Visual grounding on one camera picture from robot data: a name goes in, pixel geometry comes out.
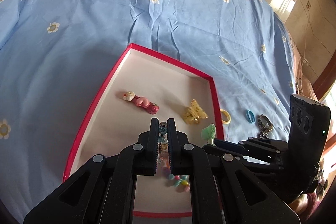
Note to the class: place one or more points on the pink cartoon hair clip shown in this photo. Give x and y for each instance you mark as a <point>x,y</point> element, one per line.
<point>142,102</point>

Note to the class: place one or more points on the yellow floral claw clip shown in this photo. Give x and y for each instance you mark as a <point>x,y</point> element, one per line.
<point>194,113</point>

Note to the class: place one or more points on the gold wrist watch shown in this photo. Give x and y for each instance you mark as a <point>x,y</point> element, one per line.
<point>265,126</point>

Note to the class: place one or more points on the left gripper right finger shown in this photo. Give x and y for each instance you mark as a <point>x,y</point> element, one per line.
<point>222,189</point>

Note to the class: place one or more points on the person's right hand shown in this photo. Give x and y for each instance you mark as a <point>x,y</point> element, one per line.
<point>305,206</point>

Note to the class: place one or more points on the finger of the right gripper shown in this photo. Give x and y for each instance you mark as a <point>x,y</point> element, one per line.
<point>236,146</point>

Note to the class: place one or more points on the blue floral bed sheet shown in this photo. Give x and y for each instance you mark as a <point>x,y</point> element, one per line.
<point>55,54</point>

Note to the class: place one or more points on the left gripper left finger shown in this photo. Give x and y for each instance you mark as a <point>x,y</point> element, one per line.
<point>103,189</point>

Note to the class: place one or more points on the red shallow box tray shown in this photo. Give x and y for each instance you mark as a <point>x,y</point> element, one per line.
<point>111,124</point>

